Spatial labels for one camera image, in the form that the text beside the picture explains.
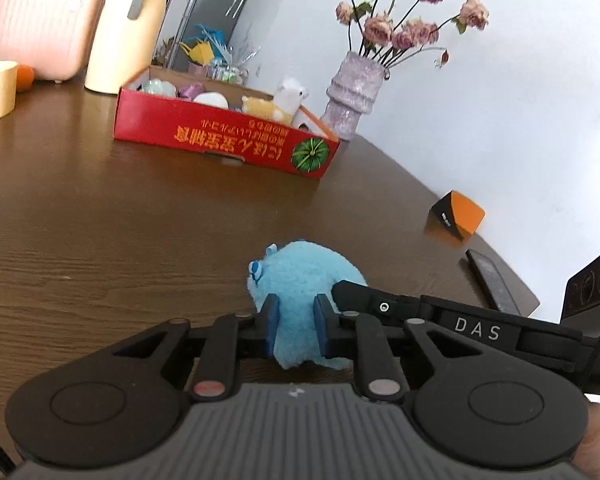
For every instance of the black phone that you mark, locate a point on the black phone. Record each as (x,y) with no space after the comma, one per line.
(495,282)

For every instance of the white makeup sponge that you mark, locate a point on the white makeup sponge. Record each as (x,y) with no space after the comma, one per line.
(211,100)

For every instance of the pale green makeup sponge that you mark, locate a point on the pale green makeup sponge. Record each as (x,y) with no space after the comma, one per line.
(159,87)

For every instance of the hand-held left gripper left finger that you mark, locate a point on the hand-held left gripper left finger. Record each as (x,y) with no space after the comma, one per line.
(270,327)

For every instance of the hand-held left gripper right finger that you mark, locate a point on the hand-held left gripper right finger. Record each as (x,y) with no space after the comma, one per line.
(323,327)

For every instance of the orange black box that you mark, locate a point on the orange black box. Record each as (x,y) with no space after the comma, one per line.
(462,215)

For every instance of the yellow blue bags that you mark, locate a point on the yellow blue bags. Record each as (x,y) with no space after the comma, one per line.
(200,50)

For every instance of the white yellow alpaca plush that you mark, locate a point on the white yellow alpaca plush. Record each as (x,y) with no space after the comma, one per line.
(280,105)

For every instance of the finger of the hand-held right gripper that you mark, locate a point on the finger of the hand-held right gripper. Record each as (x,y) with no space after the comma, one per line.
(380,302)

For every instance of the blue plush toy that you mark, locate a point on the blue plush toy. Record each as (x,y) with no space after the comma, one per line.
(300,275)

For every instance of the orange fruit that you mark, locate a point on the orange fruit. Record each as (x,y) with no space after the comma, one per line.
(25,77)

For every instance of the yellow thermos jug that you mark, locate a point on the yellow thermos jug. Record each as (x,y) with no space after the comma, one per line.
(125,35)

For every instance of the green snack packets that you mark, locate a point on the green snack packets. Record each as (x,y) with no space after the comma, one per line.
(227,72)

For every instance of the pink hard suitcase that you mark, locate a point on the pink hard suitcase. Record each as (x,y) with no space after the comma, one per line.
(40,25)

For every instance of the red cardboard box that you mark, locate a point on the red cardboard box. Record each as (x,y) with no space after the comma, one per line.
(205,135)

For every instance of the lilac ceramic vase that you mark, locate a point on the lilac ceramic vase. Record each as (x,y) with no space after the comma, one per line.
(352,95)

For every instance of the dried pink roses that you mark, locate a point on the dried pink roses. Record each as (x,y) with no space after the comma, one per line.
(410,30)

